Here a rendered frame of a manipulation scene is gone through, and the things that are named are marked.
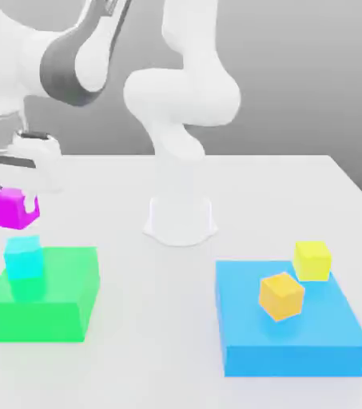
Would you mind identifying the large green box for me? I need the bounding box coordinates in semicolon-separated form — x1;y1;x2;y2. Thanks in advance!
0;246;102;343

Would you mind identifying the small yellow cube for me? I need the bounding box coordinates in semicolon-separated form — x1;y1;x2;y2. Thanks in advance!
292;240;333;283

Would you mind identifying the small cyan cube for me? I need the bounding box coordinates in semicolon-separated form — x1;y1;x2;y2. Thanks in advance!
3;235;45;282

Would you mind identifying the small magenta cube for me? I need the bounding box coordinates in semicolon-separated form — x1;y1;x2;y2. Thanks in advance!
0;187;41;232

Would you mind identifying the large blue box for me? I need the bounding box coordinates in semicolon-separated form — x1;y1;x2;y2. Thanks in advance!
214;260;362;379

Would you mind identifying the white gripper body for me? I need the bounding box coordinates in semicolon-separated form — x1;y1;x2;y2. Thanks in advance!
0;147;64;195

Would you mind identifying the small orange cube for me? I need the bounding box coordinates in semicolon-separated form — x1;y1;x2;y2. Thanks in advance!
257;271;306;323

